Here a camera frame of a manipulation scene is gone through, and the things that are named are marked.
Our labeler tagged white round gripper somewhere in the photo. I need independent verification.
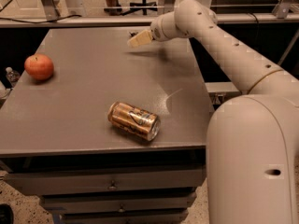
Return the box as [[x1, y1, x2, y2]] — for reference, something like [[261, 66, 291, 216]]
[[127, 13, 178, 48]]

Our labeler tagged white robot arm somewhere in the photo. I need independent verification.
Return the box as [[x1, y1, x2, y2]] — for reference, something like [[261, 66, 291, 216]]
[[128, 0, 299, 224]]

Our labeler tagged orange soda can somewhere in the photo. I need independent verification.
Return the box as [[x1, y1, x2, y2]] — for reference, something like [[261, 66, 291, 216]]
[[107, 102, 161, 141]]

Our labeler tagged black office chair base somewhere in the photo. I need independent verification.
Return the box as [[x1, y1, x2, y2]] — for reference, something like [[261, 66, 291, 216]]
[[122, 0, 158, 16]]

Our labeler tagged person leg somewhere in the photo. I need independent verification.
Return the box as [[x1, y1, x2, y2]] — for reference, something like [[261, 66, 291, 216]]
[[104, 0, 122, 16]]

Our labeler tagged red apple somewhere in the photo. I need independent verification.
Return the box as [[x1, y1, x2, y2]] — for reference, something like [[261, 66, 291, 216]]
[[24, 53, 54, 80]]

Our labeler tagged grey drawer cabinet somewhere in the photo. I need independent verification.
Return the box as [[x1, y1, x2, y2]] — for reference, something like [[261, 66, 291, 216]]
[[0, 25, 216, 224]]

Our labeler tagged clear plastic water bottle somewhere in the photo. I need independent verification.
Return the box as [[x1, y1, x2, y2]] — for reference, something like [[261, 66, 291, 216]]
[[6, 67, 21, 87]]

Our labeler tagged top grey drawer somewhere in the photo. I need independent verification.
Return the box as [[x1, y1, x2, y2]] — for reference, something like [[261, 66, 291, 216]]
[[4, 168, 205, 196]]

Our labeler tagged grey drawer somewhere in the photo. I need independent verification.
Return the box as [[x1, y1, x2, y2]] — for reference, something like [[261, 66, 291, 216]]
[[41, 191, 196, 214], [62, 208, 188, 224], [4, 168, 205, 196]]

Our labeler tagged middle grey drawer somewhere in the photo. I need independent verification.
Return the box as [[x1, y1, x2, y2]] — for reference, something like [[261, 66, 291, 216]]
[[41, 191, 196, 214]]

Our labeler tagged bottom grey drawer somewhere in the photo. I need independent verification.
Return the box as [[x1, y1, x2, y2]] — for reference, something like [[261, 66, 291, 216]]
[[62, 208, 188, 224]]

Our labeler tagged black shoe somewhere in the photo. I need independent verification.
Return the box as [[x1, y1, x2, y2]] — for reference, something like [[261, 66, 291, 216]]
[[0, 204, 14, 224]]

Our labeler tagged grey wall power strip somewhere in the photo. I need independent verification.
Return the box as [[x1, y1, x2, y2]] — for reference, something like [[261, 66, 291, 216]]
[[206, 82, 241, 105]]

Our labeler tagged grey metal rail frame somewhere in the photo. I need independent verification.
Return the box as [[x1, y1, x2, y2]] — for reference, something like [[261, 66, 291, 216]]
[[0, 0, 299, 27]]

